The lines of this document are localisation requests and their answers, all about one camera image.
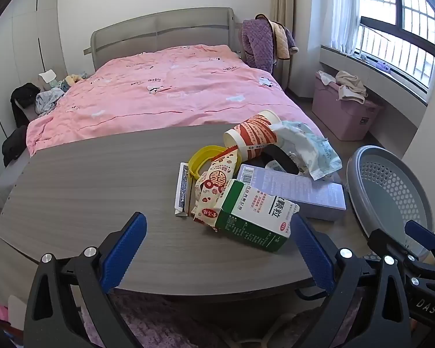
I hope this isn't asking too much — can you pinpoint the pink plastic storage box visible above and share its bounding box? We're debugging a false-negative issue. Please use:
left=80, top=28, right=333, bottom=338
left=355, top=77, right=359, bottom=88
left=312, top=70, right=385, bottom=142

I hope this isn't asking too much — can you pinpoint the red and white paper cup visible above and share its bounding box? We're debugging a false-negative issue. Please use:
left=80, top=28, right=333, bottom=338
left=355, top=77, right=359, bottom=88
left=223, top=110, right=283, bottom=160

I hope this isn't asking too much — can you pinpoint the pile of light clothes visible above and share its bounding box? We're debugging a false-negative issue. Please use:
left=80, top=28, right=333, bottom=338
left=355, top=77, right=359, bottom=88
left=35, top=87, right=66, bottom=115

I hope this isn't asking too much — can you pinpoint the pale purple flat box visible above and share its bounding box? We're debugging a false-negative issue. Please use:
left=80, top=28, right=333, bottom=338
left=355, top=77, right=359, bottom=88
left=237, top=164, right=347, bottom=222

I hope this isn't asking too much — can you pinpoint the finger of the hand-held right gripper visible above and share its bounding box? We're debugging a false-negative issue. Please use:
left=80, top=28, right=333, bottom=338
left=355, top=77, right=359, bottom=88
left=368, top=226, right=432, bottom=276
left=405, top=220, right=435, bottom=262

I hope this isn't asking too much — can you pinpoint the red and white snack wrapper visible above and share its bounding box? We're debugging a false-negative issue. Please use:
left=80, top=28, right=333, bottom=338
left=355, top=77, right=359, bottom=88
left=190, top=145, right=243, bottom=231

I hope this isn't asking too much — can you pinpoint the grey perforated plastic basket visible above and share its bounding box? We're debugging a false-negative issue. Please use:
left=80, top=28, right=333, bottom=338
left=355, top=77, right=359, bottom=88
left=346, top=146, right=435, bottom=262

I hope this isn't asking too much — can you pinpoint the white flat object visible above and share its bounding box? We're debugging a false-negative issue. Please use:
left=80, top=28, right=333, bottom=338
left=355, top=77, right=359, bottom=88
left=7, top=295, right=28, bottom=330

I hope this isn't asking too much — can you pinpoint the green and white medicine box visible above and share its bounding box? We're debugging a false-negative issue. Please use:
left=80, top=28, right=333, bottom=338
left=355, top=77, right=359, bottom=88
left=215, top=179, right=301, bottom=252

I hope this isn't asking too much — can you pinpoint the wrist blood pressure monitor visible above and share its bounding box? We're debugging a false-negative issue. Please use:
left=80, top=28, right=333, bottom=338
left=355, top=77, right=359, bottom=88
left=254, top=144, right=301, bottom=175

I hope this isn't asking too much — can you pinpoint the white sheer curtain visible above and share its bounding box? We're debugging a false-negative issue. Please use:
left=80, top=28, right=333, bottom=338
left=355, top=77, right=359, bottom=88
left=312, top=0, right=361, bottom=55

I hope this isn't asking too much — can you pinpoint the grey upholstered bed frame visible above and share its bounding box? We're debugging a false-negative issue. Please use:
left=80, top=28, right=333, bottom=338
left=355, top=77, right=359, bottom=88
left=0, top=7, right=240, bottom=189

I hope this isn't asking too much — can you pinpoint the grey bay window ledge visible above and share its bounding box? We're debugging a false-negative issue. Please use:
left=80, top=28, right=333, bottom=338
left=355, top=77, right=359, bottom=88
left=319, top=45, right=428, bottom=127

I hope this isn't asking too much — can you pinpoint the white cloth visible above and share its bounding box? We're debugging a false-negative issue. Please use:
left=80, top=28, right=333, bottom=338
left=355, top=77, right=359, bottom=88
left=317, top=70, right=336, bottom=86

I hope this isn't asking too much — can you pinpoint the yellow plastic ring lid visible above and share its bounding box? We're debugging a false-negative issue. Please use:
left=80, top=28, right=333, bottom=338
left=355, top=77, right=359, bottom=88
left=188, top=145, right=227, bottom=180

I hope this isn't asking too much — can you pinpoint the bent playing card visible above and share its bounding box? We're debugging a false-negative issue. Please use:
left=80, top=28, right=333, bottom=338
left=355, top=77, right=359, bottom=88
left=174, top=162, right=193, bottom=218

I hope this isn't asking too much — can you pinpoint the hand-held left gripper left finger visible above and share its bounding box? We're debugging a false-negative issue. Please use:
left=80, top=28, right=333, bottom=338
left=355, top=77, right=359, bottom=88
left=23, top=212, right=148, bottom=348

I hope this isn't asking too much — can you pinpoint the beige cloth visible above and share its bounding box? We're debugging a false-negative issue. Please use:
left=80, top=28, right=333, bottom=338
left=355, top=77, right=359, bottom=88
left=335, top=70, right=368, bottom=104

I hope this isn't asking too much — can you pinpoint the dark framed window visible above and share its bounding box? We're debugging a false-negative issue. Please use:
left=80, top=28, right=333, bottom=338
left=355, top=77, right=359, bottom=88
left=355, top=0, right=435, bottom=88

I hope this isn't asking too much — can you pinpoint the black garment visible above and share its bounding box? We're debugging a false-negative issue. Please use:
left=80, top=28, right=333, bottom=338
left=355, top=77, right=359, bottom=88
left=2, top=126, right=29, bottom=167
left=10, top=83, right=40, bottom=127

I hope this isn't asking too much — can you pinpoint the pink printed duvet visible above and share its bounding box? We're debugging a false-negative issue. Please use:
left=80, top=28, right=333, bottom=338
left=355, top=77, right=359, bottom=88
left=26, top=44, right=323, bottom=156

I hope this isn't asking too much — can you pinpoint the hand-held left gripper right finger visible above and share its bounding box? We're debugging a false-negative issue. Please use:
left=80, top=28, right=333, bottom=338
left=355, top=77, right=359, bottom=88
left=289, top=213, right=412, bottom=348

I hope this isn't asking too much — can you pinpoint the beige curtain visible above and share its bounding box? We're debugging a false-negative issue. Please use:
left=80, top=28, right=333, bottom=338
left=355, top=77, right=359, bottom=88
left=270, top=0, right=298, bottom=91

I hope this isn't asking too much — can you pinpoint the white and blue wipe packet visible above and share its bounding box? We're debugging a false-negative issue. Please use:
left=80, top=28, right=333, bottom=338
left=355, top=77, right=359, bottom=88
left=272, top=120, right=343, bottom=181

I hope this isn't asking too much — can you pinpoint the purple quilted robe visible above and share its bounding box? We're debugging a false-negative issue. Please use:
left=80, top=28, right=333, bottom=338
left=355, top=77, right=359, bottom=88
left=241, top=14, right=300, bottom=75

